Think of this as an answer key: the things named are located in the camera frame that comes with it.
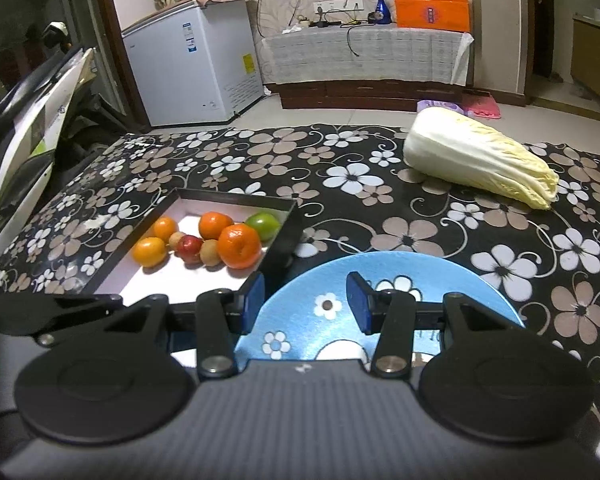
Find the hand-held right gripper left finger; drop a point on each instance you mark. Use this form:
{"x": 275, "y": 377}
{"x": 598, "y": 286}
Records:
{"x": 252, "y": 305}

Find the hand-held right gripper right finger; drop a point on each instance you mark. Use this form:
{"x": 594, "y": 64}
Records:
{"x": 357, "y": 305}

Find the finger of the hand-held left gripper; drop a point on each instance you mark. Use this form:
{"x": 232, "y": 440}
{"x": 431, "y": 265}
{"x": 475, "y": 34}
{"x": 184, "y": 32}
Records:
{"x": 40, "y": 312}

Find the black tray with white inside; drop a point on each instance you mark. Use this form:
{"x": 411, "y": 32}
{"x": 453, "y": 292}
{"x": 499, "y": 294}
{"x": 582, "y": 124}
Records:
{"x": 280, "y": 255}

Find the large orange tangerine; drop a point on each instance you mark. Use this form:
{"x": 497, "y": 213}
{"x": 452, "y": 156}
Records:
{"x": 239, "y": 246}

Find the small brown round fruit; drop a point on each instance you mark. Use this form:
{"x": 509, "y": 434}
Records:
{"x": 176, "y": 239}
{"x": 210, "y": 252}

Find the blue floral plate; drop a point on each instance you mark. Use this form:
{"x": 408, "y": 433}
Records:
{"x": 430, "y": 280}

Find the small red fruit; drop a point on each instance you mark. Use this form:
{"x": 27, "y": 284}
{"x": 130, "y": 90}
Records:
{"x": 190, "y": 249}

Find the medium orange tangerine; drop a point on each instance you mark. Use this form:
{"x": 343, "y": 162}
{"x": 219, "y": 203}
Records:
{"x": 215, "y": 225}

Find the green round fruit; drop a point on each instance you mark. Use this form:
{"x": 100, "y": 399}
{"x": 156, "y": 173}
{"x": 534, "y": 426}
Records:
{"x": 263, "y": 223}

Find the black floral tablecloth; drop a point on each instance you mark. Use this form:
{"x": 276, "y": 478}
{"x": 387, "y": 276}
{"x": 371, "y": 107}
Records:
{"x": 380, "y": 220}

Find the yellow-orange tangerine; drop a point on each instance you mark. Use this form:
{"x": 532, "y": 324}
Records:
{"x": 149, "y": 251}

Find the small orange tangerine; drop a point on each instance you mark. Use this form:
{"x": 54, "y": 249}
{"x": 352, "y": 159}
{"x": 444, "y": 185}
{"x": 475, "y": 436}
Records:
{"x": 163, "y": 228}

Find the napa cabbage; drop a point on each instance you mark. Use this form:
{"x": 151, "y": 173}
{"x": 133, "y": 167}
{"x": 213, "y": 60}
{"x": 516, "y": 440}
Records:
{"x": 470, "y": 155}

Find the black and white scooter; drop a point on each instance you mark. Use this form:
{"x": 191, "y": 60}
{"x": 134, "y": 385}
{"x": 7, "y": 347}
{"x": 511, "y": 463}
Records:
{"x": 40, "y": 125}

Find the dark wooden television cabinet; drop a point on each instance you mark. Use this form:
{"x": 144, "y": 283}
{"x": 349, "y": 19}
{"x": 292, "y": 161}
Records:
{"x": 370, "y": 95}

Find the purple packet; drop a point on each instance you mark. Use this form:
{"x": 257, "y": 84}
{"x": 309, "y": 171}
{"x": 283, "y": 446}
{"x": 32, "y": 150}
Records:
{"x": 445, "y": 106}

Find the white chest freezer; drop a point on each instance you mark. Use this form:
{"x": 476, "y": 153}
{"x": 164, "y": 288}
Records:
{"x": 190, "y": 65}

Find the white lace cloth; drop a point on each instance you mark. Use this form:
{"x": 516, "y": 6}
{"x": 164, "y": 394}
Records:
{"x": 390, "y": 55}

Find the blue glass bottle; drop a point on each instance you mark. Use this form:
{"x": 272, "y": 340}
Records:
{"x": 380, "y": 10}

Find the light wooden cabinet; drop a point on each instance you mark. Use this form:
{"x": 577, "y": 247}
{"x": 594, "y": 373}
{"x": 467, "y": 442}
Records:
{"x": 590, "y": 55}

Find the white wall socket strip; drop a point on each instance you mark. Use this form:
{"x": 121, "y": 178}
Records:
{"x": 337, "y": 6}

